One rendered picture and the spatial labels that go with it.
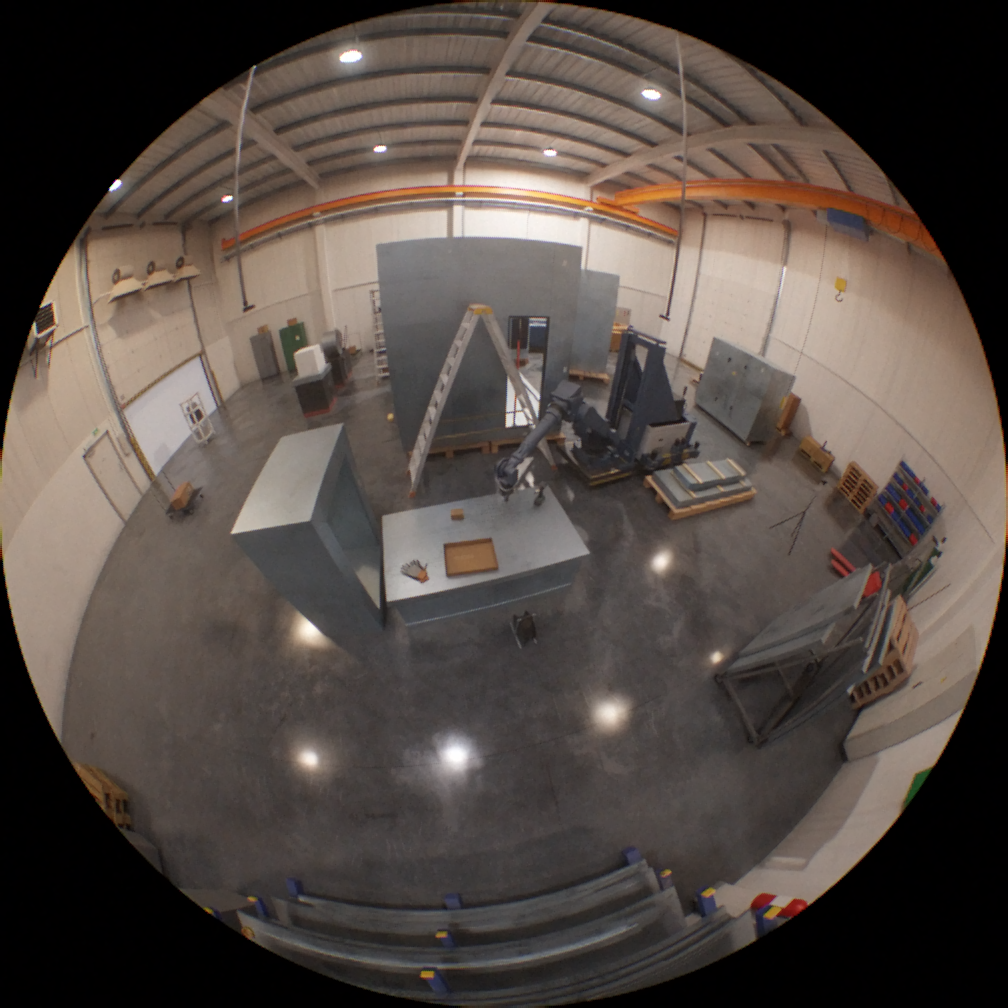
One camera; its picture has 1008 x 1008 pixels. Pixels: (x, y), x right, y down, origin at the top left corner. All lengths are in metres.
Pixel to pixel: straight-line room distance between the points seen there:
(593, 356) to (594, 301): 1.56
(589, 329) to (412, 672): 8.15
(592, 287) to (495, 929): 10.15
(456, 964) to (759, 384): 9.29
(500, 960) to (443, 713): 2.10
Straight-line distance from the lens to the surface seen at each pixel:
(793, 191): 9.49
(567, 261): 4.39
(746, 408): 8.18
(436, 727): 2.73
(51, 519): 8.95
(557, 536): 2.72
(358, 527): 3.32
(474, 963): 2.48
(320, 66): 8.32
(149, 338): 11.61
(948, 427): 11.47
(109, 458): 9.87
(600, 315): 8.47
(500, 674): 2.76
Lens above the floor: 2.68
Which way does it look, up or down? 44 degrees down
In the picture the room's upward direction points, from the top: 2 degrees clockwise
